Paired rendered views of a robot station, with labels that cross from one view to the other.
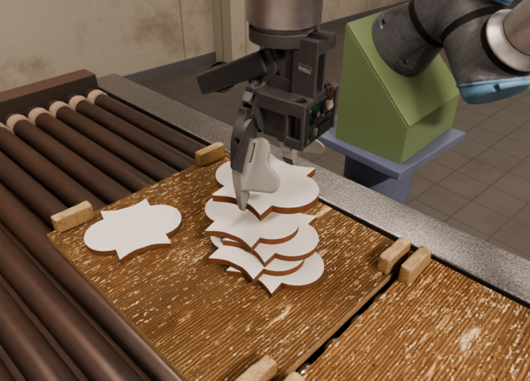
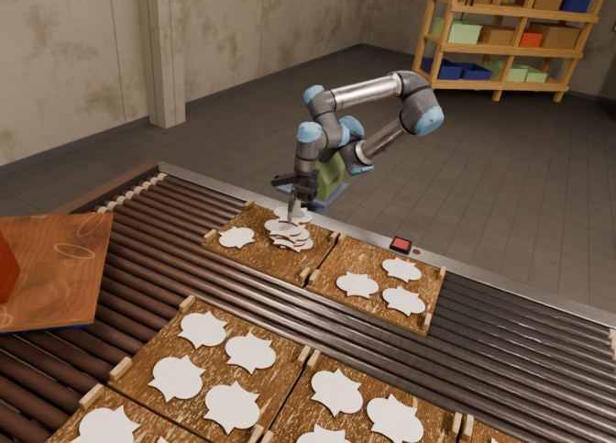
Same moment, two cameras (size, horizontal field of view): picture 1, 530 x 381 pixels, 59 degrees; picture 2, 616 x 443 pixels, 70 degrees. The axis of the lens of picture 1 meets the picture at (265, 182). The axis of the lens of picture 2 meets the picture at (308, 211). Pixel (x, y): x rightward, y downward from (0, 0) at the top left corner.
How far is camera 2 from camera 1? 106 cm
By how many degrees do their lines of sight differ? 19
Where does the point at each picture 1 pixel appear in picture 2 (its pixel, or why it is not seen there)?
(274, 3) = (306, 165)
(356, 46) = not seen: hidden behind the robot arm
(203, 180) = (251, 216)
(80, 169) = (188, 216)
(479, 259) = (361, 235)
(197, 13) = (134, 85)
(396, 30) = not seen: hidden behind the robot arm
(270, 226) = (292, 230)
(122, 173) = (209, 216)
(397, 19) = not seen: hidden behind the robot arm
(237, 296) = (287, 255)
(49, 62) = (16, 133)
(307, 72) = (313, 182)
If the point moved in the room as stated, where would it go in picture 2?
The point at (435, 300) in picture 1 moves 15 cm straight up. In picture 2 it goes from (349, 248) to (357, 215)
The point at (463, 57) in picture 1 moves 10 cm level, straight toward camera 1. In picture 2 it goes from (347, 159) to (347, 169)
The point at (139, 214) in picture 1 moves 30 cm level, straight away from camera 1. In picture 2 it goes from (236, 232) to (200, 195)
